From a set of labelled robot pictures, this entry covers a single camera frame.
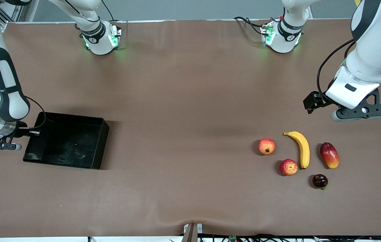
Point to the camera mounting post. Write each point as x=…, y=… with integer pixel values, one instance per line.
x=192, y=232

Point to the yellow banana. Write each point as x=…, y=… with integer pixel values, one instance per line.
x=303, y=148

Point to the table cover sheet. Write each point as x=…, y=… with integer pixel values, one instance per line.
x=177, y=185

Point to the small green circuit board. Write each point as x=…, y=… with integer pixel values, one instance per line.
x=232, y=238

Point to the red yellow mango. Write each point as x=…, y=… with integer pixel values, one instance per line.
x=330, y=155

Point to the dark purple mangosteen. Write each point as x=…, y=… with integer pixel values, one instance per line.
x=319, y=180

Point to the yellow floor tape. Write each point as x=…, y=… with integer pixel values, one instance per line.
x=357, y=2

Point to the black rectangular plastic box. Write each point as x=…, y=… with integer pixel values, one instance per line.
x=69, y=144

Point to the red pomegranate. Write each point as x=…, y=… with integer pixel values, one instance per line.
x=266, y=146

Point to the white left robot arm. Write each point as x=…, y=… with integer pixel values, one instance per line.
x=378, y=33

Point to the red yellow striped apple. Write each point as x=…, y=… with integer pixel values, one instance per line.
x=288, y=167

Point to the aluminium frame profile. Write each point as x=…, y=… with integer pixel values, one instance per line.
x=15, y=10

